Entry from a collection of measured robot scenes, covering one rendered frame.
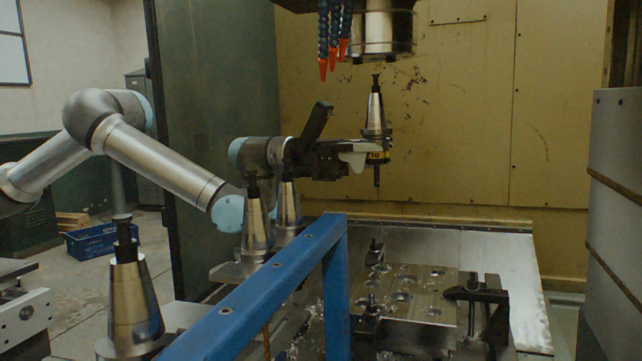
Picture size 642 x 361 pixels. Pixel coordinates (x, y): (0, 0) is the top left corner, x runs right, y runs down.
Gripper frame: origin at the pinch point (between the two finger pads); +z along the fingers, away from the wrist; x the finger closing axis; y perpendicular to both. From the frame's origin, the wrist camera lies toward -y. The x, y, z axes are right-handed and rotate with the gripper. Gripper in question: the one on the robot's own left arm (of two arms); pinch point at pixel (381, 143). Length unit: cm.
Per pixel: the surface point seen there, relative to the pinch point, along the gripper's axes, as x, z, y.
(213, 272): 41.6, -7.4, 11.2
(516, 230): -104, 22, 46
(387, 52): 6.4, 3.6, -16.2
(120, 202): -282, -454, 103
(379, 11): 7.4, 2.5, -22.8
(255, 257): 37.1, -4.5, 10.6
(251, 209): 35.7, -5.5, 4.8
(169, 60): -14, -68, -23
